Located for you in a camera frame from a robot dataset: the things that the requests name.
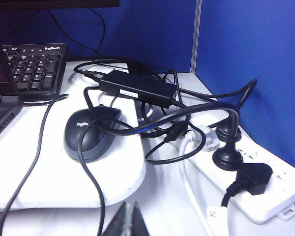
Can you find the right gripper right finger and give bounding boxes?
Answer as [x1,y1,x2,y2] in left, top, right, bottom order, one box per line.
[130,203,150,236]

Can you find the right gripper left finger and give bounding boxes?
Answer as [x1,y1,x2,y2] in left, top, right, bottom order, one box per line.
[102,201,132,236]

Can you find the black Hasee laptop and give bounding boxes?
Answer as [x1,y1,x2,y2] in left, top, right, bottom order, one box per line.
[0,14,24,146]

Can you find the white desk riser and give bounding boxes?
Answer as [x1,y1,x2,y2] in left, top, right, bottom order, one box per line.
[0,60,147,212]

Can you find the black grey Logitech mouse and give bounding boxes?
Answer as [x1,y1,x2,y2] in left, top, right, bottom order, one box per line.
[63,106,124,163]

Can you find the round black plug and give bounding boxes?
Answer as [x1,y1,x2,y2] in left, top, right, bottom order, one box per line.
[212,145,244,172]
[215,115,242,144]

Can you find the white power strip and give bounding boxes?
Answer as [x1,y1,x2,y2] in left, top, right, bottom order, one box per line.
[172,113,295,225]

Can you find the black power adapter brick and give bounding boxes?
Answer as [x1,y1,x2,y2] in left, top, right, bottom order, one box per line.
[98,70,177,109]

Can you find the black Logitech keyboard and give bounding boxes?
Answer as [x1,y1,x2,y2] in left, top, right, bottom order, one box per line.
[1,43,70,98]

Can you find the blue partition panel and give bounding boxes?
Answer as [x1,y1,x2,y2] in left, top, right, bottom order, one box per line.
[0,0,196,73]
[198,0,295,174]

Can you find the black Asus monitor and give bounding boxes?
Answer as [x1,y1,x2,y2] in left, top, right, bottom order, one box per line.
[0,0,120,12]

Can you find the black cable crossing mouse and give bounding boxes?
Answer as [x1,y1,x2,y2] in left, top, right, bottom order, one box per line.
[78,117,140,236]

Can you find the white plug with cable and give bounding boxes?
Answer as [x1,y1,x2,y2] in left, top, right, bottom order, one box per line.
[178,125,220,236]

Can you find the black cable with ferrite bead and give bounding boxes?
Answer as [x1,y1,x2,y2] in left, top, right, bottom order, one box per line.
[144,119,207,165]

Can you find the long thin black cable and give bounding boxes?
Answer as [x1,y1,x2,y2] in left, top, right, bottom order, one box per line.
[0,94,69,236]

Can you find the angular black plug with cable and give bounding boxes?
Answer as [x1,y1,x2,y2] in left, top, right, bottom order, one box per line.
[206,162,273,236]

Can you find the thick black power cable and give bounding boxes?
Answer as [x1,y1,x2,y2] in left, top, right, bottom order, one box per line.
[122,78,258,137]

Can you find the black adapter power cord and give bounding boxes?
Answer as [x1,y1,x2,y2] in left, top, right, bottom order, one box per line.
[73,58,144,82]

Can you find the grey partition post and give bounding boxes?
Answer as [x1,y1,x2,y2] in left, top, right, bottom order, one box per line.
[190,0,203,73]

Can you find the thin black monitor cable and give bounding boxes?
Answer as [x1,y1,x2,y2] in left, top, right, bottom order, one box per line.
[47,8,107,56]

